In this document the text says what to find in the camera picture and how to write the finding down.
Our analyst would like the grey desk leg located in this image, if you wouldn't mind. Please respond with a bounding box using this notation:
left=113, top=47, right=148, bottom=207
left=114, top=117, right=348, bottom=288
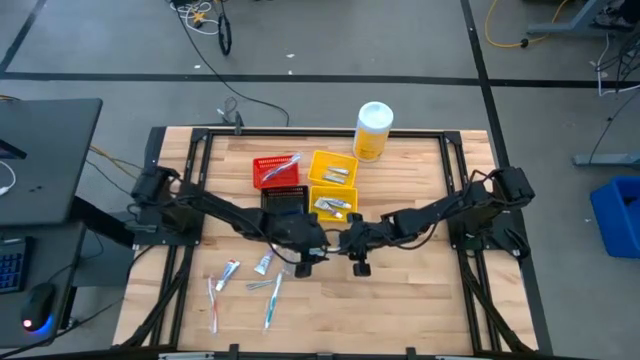
left=525, top=0, right=640, bottom=37

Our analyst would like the yellow white wipes canister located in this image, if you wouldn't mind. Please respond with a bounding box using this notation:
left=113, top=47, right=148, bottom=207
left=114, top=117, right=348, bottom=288
left=352, top=101, right=395, bottom=164

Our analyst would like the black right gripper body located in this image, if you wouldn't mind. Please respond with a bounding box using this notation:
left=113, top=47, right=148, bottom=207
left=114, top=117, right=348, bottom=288
left=347, top=212, right=372, bottom=278

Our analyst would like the red white toothpaste tube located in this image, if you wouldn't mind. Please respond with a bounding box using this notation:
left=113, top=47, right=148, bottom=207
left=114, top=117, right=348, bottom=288
left=215, top=258, right=242, bottom=293

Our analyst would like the black desk top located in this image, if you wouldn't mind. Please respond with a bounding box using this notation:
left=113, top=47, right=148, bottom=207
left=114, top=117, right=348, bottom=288
left=0, top=98, right=104, bottom=227

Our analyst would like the black computer mouse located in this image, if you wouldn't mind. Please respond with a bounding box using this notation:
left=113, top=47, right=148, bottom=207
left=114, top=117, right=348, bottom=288
left=20, top=282, right=57, bottom=332

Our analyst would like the yellow floor cable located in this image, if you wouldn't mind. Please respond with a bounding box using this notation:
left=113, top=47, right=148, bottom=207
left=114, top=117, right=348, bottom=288
left=483, top=0, right=572, bottom=50

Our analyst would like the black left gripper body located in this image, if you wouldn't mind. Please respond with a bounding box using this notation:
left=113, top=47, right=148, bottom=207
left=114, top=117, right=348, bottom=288
left=292, top=219, right=321, bottom=279

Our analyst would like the white cable bundle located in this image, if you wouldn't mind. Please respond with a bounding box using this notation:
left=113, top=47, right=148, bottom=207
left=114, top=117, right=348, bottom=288
left=169, top=0, right=221, bottom=36

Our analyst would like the small white blue toothpaste tube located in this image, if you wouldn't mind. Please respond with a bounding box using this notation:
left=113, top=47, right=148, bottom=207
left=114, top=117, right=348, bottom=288
left=253, top=249, right=276, bottom=277

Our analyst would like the blue white bagged toothbrush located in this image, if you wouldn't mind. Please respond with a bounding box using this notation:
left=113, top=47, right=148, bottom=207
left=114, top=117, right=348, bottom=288
left=261, top=152, right=304, bottom=183

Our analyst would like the black plastic basket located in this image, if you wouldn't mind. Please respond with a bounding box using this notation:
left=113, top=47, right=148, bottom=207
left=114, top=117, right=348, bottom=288
left=260, top=184, right=311, bottom=217

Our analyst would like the black floor cable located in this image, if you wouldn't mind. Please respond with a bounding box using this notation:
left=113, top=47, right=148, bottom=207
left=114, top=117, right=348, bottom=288
left=172, top=0, right=291, bottom=127

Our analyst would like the red plastic basket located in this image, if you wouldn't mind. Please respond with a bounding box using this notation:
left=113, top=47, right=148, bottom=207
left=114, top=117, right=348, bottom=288
left=252, top=154, right=301, bottom=190

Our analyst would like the grey desk foot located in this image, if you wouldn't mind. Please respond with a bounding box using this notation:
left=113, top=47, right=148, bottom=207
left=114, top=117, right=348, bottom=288
left=572, top=151, right=640, bottom=169

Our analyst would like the red bagged toothbrush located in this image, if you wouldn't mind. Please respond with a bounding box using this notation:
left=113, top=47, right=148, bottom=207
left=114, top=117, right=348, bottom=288
left=207, top=273, right=222, bottom=335

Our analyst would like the teal white bagged toothbrush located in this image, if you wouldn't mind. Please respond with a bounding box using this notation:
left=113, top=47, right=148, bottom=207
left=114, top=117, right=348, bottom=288
left=262, top=268, right=286, bottom=332

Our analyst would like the black keyboard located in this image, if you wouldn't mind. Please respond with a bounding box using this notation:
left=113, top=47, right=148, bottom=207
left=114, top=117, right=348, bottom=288
left=0, top=236, right=32, bottom=296

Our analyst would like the black cable loop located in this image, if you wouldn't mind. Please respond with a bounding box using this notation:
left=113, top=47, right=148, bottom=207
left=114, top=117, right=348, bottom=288
left=217, top=12, right=233, bottom=56

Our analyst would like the dark keyboard desk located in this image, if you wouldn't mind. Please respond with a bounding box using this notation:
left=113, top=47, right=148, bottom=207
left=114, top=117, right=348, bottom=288
left=0, top=222, right=87, bottom=350

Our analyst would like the yellow plastic basket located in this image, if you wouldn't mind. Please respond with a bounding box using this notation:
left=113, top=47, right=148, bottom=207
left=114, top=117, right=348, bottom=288
left=306, top=149, right=360, bottom=189
left=308, top=185, right=359, bottom=223

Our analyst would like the black aluminium table frame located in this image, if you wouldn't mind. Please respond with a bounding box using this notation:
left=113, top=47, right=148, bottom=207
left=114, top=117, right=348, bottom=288
left=113, top=126, right=554, bottom=360

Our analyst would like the blue plastic bin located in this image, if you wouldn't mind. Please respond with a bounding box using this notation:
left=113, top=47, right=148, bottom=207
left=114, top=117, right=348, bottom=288
left=589, top=175, right=640, bottom=260

